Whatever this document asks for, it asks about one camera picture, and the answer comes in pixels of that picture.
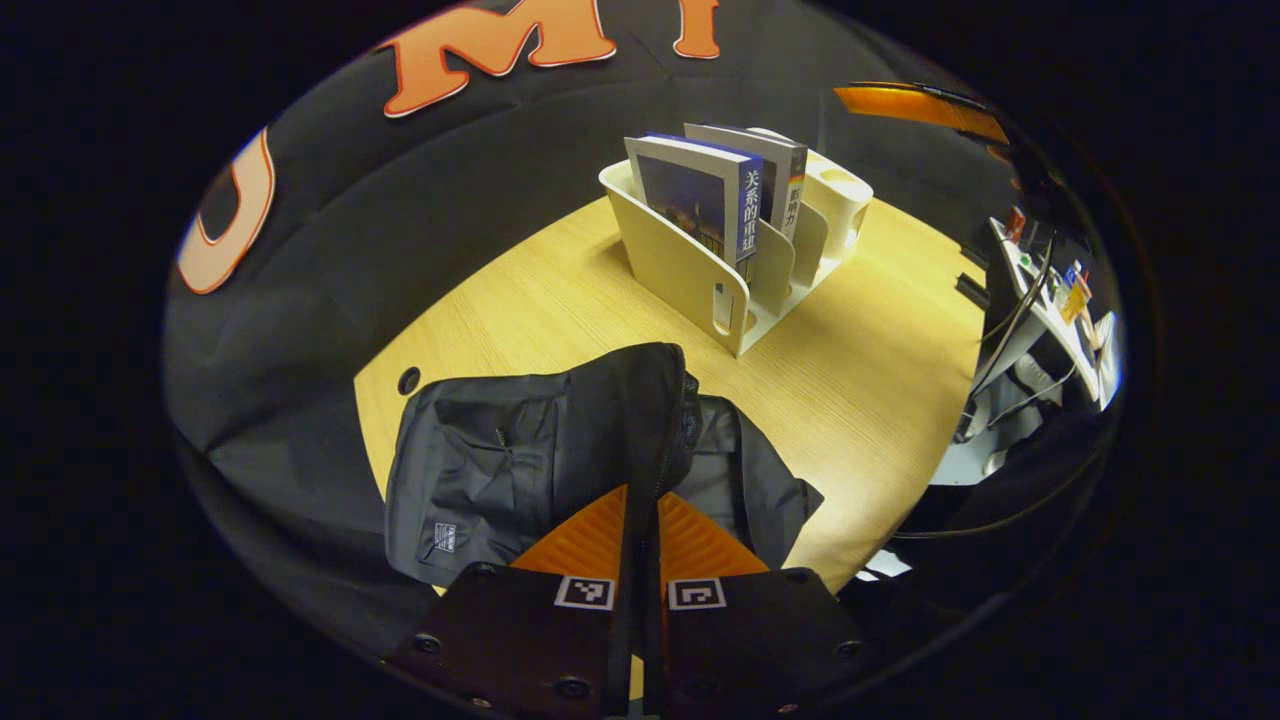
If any grey portrait cover book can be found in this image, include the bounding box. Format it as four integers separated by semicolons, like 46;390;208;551
684;121;809;243

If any black backdrop cloth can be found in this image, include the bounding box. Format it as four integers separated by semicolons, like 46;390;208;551
163;0;1031;666

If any white bookshelf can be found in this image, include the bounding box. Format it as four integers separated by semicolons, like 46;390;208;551
598;127;875;359

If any white office desk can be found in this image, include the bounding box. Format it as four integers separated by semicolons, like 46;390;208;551
975;215;1106;406

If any black schoolbag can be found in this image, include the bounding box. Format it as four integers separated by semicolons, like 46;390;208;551
383;342;826;591

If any blue book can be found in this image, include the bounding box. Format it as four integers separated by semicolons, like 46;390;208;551
624;132;764;269

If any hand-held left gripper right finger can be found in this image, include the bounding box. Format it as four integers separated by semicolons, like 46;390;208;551
645;488;869;719

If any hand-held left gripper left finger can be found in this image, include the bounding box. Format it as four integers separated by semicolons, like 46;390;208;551
385;483;641;719

